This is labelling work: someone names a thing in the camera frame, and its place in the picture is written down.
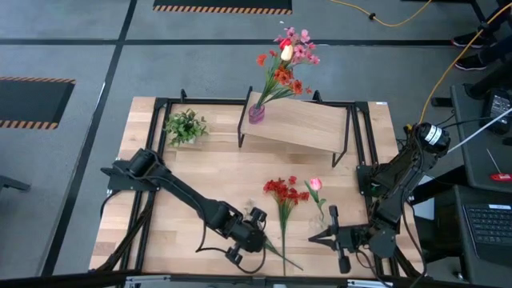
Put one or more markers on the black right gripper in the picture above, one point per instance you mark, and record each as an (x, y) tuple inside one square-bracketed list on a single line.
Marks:
[(352, 238)]

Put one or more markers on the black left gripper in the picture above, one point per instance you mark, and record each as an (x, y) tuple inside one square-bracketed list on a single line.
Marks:
[(248, 236)]

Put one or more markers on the pink artificial tulip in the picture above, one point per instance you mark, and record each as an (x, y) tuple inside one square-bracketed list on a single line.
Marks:
[(316, 184)]

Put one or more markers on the red artificial flower bunch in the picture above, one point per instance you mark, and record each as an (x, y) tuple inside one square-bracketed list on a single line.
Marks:
[(286, 192)]

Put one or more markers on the purple ribbed glass vase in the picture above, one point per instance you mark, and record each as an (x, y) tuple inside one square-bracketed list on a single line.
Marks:
[(256, 114)]

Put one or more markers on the pink artificial flower bunch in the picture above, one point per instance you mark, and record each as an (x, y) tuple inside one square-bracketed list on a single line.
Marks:
[(300, 52)]

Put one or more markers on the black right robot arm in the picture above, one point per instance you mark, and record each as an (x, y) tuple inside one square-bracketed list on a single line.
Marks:
[(400, 176)]

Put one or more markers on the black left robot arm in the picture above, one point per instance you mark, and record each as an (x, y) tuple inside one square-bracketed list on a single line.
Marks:
[(180, 192)]

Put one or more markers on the dark grey desk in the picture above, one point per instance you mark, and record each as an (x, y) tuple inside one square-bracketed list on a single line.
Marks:
[(480, 160), (448, 224)]

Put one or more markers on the green plant in white pot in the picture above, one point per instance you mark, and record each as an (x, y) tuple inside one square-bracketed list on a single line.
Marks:
[(185, 128)]

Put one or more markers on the black laptop keyboard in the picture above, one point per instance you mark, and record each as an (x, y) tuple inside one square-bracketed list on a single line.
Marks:
[(490, 228)]

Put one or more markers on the black handheld device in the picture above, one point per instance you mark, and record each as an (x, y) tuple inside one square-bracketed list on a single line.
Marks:
[(498, 110)]

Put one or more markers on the person's shoe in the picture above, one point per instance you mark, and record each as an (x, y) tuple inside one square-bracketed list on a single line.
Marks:
[(472, 64), (468, 38)]

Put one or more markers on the black hazard striped floor mat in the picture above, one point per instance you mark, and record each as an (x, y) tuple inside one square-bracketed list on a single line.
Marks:
[(28, 100), (220, 3)]

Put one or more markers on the black chair base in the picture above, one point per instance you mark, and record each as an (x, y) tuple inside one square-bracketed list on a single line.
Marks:
[(12, 184)]

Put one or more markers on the person's leg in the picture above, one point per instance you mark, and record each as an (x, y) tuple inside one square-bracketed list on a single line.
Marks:
[(500, 24)]

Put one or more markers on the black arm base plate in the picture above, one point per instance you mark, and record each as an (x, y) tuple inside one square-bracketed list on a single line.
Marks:
[(364, 180), (116, 184)]

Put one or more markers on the wooden shelf with black frame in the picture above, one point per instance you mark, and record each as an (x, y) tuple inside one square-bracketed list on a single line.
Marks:
[(296, 124)]

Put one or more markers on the black table frame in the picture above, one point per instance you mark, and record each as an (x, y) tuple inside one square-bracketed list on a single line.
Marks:
[(200, 101)]

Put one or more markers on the black front rail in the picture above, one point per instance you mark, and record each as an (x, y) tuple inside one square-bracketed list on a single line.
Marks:
[(60, 280)]

